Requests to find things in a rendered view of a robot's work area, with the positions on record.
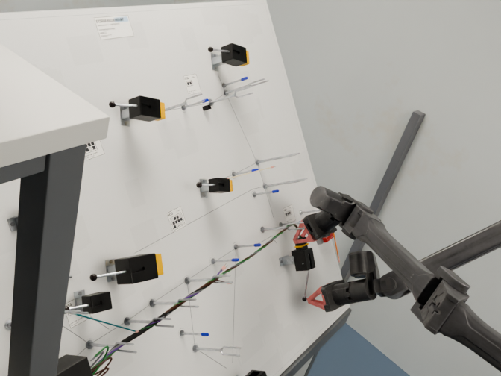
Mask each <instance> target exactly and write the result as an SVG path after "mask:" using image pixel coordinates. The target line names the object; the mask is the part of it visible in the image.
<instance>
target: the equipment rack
mask: <svg viewBox="0 0 501 376"><path fill-rule="evenodd" d="M109 121H110V117H109V116H108V115H107V114H106V113H104V112H102V111H101V110H99V109H98V108H97V107H95V106H93V105H92V104H90V103H89V102H87V101H85V100H84V99H82V98H81V97H80V96H78V95H76V94H75V93H73V92H72V91H71V90H69V89H67V88H66V87H64V86H63V85H62V84H60V83H58V82H57V81H55V80H54V79H53V78H51V77H49V76H48V75H47V74H45V73H44V72H42V71H40V70H39V69H38V68H36V67H35V66H33V65H31V64H30V63H29V62H27V61H26V60H24V59H22V58H21V57H20V56H18V55H17V54H15V53H13V52H12V51H11V50H9V49H8V48H6V47H4V46H3V45H2V44H0V184H3V183H7V182H9V181H14V180H16V179H19V178H21V179H20V191H19V213H18V225H17V237H16V259H15V272H14V283H13V306H12V318H11V329H10V352H9V364H8V376H57V364H58V359H59V353H60V342H61V336H62V330H63V319H64V313H65V307H66V296H67V290H68V285H69V273H70V268H71V261H72V251H73V245H74V239H75V228H76V222H77V216H78V205H79V199H80V194H81V182H82V177H83V170H84V160H85V154H86V144H87V143H90V142H95V141H98V140H102V139H106V138H107V132H108V127H109Z"/></svg>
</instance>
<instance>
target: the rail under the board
mask: <svg viewBox="0 0 501 376"><path fill-rule="evenodd" d="M351 311H352V310H351V309H350V308H348V309H347V310H346V311H345V312H344V313H343V314H342V315H341V316H340V317H339V318H338V319H337V320H336V321H335V322H334V323H333V324H331V325H330V326H329V327H328V328H327V329H326V330H325V331H324V332H323V333H322V334H321V335H320V336H319V337H318V338H317V339H316V340H315V341H314V342H313V343H312V344H311V345H310V346H309V347H308V348H307V349H306V350H305V351H304V352H303V353H302V354H301V355H300V356H299V357H298V358H297V359H296V360H295V361H294V362H293V363H292V364H291V365H290V366H289V367H288V368H287V369H286V370H285V371H284V372H283V373H282V374H281V375H280V376H294V375H295V374H296V373H297V372H298V371H299V370H300V369H301V368H302V366H303V365H304V364H305V363H306V362H307V361H308V360H309V359H310V358H311V357H312V356H313V355H314V354H315V353H316V352H317V351H318V350H319V349H320V348H321V347H322V346H323V345H324V344H325V343H326V342H327V341H328V340H329V339H330V338H331V337H332V336H333V335H334V334H335V333H336V332H337V331H338V330H339V329H340V328H341V327H342V326H343V325H344V324H345V323H346V321H347V319H348V317H349V315H350V313H351Z"/></svg>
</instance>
